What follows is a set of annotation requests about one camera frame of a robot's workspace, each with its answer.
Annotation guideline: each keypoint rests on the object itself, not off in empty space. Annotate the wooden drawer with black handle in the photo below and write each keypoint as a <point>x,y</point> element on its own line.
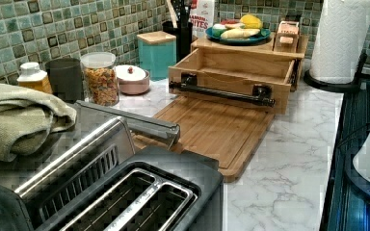
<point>240,78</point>

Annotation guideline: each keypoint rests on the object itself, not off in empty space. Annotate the wooden drawer cabinet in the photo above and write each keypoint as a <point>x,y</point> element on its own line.
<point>264,48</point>

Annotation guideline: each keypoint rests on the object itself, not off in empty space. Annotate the wooden cutting board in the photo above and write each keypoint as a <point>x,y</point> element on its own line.
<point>226,133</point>

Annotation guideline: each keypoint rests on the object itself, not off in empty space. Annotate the pink ceramic bowl with lid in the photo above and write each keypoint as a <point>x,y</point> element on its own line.
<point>132,79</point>

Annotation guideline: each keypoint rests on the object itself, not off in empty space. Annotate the teal canister with wooden lid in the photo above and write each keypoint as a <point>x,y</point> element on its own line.
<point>157,52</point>

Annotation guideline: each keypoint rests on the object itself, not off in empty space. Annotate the black two-slot toaster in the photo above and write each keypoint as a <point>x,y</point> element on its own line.
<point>155,190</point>

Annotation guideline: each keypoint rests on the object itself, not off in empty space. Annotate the black utensil holder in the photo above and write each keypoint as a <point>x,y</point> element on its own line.
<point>183,38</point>

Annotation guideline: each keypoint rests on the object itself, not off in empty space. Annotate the teal plate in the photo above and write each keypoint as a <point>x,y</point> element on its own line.
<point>262,36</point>

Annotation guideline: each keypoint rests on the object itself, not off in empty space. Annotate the glass jar of colourful cereal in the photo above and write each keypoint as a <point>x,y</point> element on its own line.
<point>98,70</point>

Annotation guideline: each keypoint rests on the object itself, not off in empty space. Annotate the white snack box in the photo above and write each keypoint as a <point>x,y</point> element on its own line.
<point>202,16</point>

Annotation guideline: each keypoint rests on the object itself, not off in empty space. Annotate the plush banana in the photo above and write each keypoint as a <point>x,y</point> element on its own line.
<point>239,33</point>

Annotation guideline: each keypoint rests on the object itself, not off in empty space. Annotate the plush watermelon slice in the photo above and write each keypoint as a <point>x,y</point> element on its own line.
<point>230,21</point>

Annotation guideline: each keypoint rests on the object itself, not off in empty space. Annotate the wooden spoon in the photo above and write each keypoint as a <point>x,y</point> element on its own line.
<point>173,15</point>

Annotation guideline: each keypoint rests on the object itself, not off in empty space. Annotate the black utensils in holder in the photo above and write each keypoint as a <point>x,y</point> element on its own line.
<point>182,10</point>

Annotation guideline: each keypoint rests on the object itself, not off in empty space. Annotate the yellow plush lemon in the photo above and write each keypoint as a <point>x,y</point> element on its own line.
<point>251,21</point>

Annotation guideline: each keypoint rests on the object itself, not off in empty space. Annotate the dark grey cup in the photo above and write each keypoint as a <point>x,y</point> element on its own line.
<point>65,77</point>

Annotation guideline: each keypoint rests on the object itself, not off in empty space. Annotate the small wooden crate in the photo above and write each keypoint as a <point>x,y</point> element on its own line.
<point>287,36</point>

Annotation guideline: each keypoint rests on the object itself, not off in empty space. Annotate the white-capped spice jar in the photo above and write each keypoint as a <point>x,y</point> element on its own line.
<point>33,77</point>

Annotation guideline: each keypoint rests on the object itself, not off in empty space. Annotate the black paper towel holder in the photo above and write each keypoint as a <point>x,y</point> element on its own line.
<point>350,87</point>

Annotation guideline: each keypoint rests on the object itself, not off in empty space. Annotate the beige folded towel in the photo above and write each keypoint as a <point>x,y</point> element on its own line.
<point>27,118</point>

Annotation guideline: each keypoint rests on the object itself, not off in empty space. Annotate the white paper towel roll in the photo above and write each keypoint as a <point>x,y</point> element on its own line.
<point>339,41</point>

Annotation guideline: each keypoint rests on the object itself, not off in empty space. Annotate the stainless toaster oven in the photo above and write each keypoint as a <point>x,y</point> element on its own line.
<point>39,192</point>

